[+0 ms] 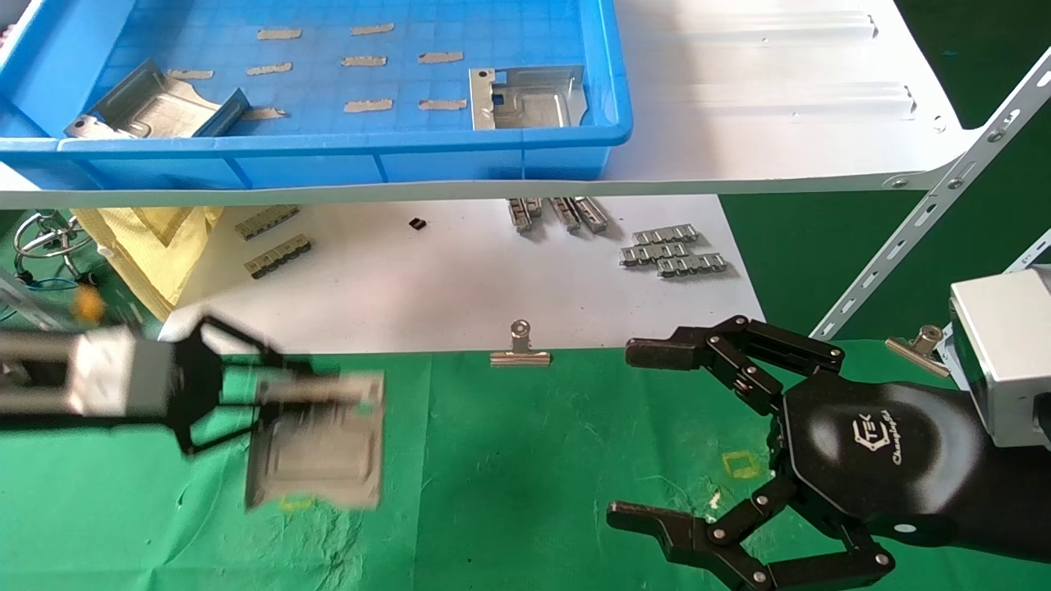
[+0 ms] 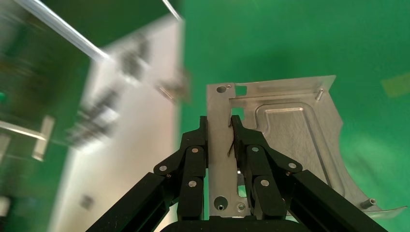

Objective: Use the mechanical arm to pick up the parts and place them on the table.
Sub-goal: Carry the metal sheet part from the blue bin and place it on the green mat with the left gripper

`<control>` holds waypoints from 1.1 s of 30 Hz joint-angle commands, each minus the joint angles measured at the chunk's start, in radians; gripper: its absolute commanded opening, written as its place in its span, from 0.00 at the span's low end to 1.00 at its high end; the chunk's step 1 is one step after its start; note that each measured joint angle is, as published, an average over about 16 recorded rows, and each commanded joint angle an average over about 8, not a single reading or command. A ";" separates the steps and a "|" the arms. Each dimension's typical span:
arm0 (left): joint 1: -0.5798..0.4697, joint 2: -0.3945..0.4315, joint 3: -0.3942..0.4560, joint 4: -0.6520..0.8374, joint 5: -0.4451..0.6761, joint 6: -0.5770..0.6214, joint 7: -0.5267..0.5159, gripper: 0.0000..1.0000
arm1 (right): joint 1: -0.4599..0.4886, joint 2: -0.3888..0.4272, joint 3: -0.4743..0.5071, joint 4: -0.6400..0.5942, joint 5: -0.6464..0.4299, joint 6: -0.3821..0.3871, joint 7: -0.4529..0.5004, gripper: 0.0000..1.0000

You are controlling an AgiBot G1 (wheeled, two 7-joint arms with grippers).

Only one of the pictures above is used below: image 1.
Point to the yellow cloth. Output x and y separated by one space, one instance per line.
148 246

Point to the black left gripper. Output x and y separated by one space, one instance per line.
176 382

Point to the grey connector strip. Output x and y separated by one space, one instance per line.
278 256
267 222

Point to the silver metal rail piece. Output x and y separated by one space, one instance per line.
591 213
523 212
565 213

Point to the blue plastic bin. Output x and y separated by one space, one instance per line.
328 160

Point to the beige tape strip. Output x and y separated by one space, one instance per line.
442 104
364 61
367 105
190 74
279 34
440 57
263 113
372 29
268 68

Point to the short perforated white bar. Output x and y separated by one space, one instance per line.
1030 256

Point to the green cloth mat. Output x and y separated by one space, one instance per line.
493 460

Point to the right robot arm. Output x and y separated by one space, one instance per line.
1010 353

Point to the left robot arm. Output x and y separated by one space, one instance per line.
66 377

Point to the white board sheet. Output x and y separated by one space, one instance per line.
427 287

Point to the bent sheet metal part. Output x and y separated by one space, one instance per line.
156 107
534 105
320 451

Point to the grey linked metal strip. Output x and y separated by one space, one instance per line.
691 264
665 235
653 253

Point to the white metal shelf panel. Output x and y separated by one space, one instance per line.
739 123

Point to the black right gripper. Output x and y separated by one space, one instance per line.
883 455

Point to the silver binder clip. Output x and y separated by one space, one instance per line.
520 356
915 351

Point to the perforated white angle bar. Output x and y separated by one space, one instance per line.
952 176

